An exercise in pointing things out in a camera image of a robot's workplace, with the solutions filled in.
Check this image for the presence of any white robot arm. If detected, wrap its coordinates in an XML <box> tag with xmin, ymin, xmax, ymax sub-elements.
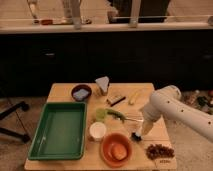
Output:
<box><xmin>141</xmin><ymin>85</ymin><xmax>213</xmax><ymax>142</ymax></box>

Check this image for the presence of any green plastic tray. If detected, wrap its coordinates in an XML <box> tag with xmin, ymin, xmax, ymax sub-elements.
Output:
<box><xmin>28</xmin><ymin>102</ymin><xmax>87</xmax><ymax>161</ymax></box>

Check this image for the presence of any bunch of dark grapes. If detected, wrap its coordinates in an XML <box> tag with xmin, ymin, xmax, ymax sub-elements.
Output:
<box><xmin>146</xmin><ymin>144</ymin><xmax>174</xmax><ymax>160</ymax></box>

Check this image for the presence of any yellow banana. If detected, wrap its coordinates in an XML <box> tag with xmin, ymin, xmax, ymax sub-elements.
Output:
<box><xmin>128</xmin><ymin>89</ymin><xmax>142</xmax><ymax>105</ymax></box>

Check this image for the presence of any orange bowl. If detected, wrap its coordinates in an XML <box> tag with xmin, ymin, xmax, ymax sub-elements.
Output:
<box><xmin>100</xmin><ymin>133</ymin><xmax>132</xmax><ymax>168</ymax></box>

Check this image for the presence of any orange food piece in bowl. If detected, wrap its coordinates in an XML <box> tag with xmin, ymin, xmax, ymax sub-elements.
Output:
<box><xmin>112</xmin><ymin>144</ymin><xmax>127</xmax><ymax>160</ymax></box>

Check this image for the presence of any white cup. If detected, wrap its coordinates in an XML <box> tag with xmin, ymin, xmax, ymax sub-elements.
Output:
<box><xmin>89</xmin><ymin>122</ymin><xmax>107</xmax><ymax>141</ymax></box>

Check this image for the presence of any grey wedge block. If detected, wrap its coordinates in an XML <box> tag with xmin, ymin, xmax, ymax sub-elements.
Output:
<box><xmin>95</xmin><ymin>76</ymin><xmax>109</xmax><ymax>95</ymax></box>

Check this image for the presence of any dark maroon bowl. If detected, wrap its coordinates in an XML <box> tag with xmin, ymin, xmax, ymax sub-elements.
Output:
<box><xmin>71</xmin><ymin>84</ymin><xmax>92</xmax><ymax>102</ymax></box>

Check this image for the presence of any black office chair base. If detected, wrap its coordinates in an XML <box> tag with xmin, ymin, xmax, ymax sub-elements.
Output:
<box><xmin>0</xmin><ymin>100</ymin><xmax>32</xmax><ymax>144</ymax></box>

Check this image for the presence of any small red dish on counter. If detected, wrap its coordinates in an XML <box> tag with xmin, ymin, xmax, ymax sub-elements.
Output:
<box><xmin>40</xmin><ymin>19</ymin><xmax>53</xmax><ymax>25</ymax></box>

